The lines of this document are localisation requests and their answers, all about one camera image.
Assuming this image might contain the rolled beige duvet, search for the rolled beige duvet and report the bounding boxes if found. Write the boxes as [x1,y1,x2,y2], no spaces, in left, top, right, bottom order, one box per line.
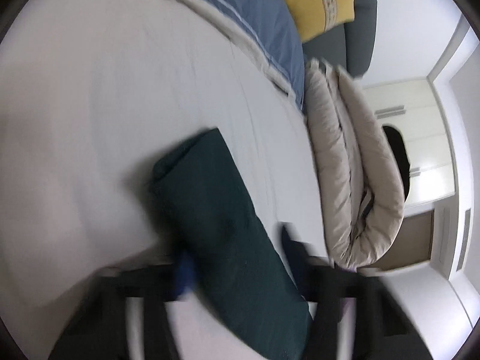
[304,59,405,271]

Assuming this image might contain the blue pillow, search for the blue pillow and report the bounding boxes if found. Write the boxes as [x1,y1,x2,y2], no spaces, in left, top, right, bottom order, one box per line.
[108,0,307,112]

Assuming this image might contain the dark green sweater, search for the dark green sweater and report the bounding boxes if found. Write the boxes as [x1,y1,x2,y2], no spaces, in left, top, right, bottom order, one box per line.
[150,128,312,359]

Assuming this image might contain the white wardrobe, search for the white wardrobe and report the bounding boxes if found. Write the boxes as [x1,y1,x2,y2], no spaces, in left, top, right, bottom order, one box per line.
[364,79,455,206]

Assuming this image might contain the ceiling air vent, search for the ceiling air vent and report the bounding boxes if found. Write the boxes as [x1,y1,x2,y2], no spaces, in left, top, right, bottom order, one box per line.
[456,208,471,272]

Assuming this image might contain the black garment behind duvet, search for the black garment behind duvet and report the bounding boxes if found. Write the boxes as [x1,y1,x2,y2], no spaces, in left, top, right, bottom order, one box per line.
[382,125,411,200]

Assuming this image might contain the brown door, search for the brown door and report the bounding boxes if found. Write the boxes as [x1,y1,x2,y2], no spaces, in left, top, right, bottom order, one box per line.
[370,211,434,272]

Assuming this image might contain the dark grey headboard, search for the dark grey headboard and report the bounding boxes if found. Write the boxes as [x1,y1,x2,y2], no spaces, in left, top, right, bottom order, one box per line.
[303,0,377,78]

